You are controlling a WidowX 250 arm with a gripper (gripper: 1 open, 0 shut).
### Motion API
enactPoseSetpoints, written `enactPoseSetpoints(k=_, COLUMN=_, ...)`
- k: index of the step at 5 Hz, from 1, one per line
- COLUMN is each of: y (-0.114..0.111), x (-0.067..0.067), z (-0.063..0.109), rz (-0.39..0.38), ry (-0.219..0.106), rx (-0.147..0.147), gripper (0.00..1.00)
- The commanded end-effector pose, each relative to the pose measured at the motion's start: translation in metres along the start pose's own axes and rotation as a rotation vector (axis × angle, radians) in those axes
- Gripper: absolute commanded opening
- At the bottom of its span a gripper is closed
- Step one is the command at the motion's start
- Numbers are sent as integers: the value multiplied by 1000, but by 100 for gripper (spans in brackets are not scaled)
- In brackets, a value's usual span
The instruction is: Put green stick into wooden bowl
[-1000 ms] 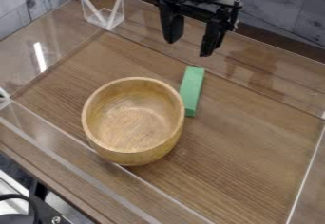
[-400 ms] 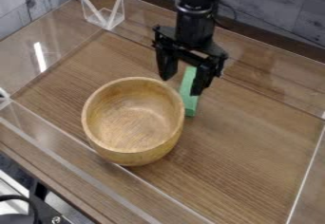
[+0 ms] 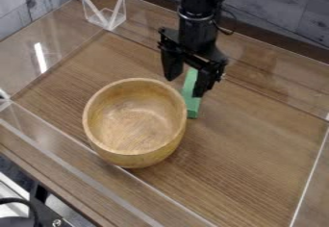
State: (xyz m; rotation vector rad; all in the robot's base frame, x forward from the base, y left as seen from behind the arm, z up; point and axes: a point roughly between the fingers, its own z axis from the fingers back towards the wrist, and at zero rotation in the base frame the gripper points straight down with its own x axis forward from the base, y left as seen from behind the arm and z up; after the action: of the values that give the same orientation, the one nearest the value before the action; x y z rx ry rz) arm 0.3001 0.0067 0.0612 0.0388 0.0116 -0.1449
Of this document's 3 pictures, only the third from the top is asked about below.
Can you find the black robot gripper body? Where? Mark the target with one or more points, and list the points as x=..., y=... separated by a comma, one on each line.
x=194, y=39

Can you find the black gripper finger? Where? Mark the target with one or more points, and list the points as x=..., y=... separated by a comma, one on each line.
x=207, y=76
x=171, y=63

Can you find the green rectangular stick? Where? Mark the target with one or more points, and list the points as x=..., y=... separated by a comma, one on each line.
x=192, y=102

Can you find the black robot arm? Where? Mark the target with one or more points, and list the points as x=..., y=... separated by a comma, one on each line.
x=200, y=7

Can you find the round wooden bowl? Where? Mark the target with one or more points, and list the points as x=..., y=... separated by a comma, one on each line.
x=133, y=122

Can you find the clear acrylic tray wall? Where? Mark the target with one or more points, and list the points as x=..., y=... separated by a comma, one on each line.
x=250, y=168

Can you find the black table frame bracket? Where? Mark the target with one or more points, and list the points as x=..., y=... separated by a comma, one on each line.
x=48, y=217

